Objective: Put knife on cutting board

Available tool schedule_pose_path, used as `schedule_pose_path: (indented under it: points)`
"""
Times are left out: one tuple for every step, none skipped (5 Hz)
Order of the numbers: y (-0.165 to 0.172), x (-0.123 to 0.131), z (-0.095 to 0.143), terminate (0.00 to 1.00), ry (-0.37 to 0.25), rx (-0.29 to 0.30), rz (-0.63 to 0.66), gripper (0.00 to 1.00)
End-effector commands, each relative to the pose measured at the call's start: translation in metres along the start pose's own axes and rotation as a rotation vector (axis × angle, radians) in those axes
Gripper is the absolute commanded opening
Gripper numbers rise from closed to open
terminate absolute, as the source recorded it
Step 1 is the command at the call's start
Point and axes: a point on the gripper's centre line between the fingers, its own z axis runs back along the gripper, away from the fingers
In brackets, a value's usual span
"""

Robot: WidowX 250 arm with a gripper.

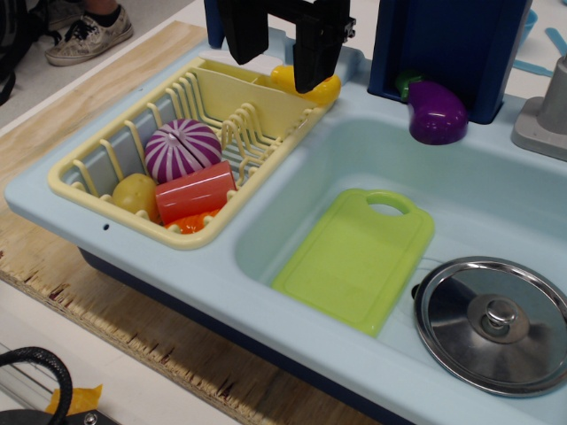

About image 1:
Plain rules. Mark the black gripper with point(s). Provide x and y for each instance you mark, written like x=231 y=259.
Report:
x=321 y=27

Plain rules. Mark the toy knife yellow handle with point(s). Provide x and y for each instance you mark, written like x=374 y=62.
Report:
x=271 y=72

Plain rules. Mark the green cutting board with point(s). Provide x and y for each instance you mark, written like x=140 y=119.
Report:
x=358 y=257

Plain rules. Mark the purple striped toy onion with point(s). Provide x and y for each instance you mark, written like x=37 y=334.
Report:
x=179 y=148

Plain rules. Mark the yellow dish rack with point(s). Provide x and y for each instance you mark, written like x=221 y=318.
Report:
x=258 y=127

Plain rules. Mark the red toy cup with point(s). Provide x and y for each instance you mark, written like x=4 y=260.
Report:
x=200 y=192

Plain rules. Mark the purple toy eggplant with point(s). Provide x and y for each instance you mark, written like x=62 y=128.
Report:
x=436 y=115

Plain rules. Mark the dark blue sink backsplash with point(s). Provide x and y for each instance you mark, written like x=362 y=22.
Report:
x=466 y=46

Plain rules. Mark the grey canvas shoe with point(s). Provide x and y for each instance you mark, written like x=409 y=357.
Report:
x=90 y=36

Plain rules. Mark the orange toy carrot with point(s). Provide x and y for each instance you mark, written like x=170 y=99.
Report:
x=191 y=224

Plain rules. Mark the yellow toy potato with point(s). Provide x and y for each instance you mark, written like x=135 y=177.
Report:
x=136 y=193

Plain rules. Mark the blue plastic cup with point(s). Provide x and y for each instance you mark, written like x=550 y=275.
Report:
x=529 y=24

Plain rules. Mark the black backpack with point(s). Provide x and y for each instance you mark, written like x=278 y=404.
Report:
x=20 y=28

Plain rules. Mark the light blue toy sink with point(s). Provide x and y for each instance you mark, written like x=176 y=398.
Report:
x=487 y=197

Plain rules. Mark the grey toy faucet base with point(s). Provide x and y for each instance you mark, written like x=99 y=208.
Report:
x=541 y=125

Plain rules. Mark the blue plastic spatula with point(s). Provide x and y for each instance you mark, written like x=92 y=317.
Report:
x=559 y=42

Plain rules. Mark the steel pot lid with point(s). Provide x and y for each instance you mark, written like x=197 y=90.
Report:
x=494 y=324

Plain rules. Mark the yellow tape piece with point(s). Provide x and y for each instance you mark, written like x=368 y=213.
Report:
x=83 y=400

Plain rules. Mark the black metal bracket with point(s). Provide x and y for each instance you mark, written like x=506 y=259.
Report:
x=33 y=417

